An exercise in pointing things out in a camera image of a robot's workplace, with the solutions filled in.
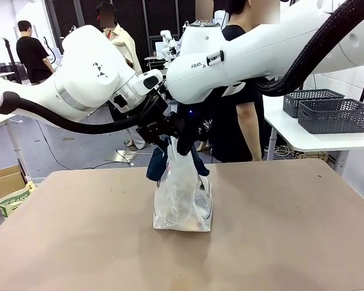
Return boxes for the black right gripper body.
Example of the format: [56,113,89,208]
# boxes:
[166,105,201,134]

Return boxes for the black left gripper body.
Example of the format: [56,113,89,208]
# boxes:
[136,116,170,145]

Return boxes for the translucent shopping bag navy handles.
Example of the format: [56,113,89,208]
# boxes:
[146,136,214,233]

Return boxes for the dark grey plastic basket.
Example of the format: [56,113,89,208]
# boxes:
[283,89,346,118]
[297,98,364,135]

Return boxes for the person's left forearm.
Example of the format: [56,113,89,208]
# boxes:
[236,102,262,155]

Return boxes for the silver floor plate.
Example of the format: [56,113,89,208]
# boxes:
[115,149,139,164]

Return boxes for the person in black T-shirt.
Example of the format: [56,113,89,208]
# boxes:
[211,0,266,163]

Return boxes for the beige packaged food item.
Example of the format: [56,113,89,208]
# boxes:
[186,216,209,232]

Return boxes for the figure in beige jacket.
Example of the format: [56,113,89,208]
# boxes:
[97,0,146,151]

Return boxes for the person in blue shirt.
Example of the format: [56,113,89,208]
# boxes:
[195,0,215,24]

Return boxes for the white table with baskets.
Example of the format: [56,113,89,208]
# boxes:
[263,96,364,178]

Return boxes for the man in black shirt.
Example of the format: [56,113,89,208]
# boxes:
[16,20,54,85]

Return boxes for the white side table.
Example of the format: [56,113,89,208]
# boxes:
[0,113,31,182]

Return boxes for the green white carton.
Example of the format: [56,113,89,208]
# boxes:
[0,181,37,218]

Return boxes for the brown cardboard box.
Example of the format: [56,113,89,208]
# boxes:
[0,165,28,204]

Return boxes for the black tripod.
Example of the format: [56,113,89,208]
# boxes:
[1,38,16,63]

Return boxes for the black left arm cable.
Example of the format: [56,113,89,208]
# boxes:
[0,90,158,135]

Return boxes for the black right arm cable sleeve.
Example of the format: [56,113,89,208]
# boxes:
[256,0,364,98]

